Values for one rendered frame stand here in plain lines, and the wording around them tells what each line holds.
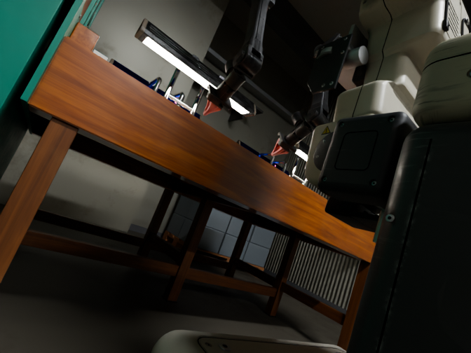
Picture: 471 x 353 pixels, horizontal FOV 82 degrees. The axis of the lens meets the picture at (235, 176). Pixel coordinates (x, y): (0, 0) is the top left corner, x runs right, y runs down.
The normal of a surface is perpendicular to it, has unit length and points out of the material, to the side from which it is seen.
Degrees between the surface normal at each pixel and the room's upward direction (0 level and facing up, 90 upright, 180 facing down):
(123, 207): 90
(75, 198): 90
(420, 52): 172
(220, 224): 90
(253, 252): 90
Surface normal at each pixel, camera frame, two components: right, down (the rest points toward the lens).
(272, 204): 0.59, 0.07
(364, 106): -0.75, -0.39
